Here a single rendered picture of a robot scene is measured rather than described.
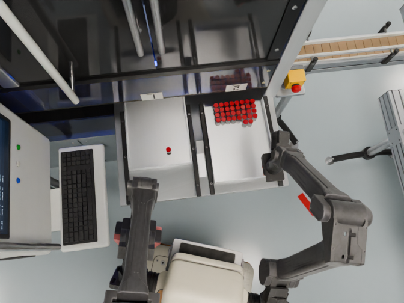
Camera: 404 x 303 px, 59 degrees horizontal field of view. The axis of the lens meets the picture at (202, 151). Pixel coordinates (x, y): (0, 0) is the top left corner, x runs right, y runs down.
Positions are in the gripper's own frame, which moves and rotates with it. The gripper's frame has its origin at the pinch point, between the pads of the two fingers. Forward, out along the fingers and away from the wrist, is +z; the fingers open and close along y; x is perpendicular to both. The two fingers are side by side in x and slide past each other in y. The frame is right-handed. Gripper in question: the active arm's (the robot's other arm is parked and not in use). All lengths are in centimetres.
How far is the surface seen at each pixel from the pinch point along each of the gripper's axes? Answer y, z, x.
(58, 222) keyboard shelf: -8, 23, 86
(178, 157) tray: 12.9, 14.3, 33.3
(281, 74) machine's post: 35.8, -6.6, -9.9
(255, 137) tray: 17.9, 14.3, -0.3
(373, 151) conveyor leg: 19, 81, -87
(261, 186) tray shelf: -3.2, 14.3, 0.5
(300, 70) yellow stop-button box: 39.7, -0.5, -20.1
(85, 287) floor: -41, 102, 99
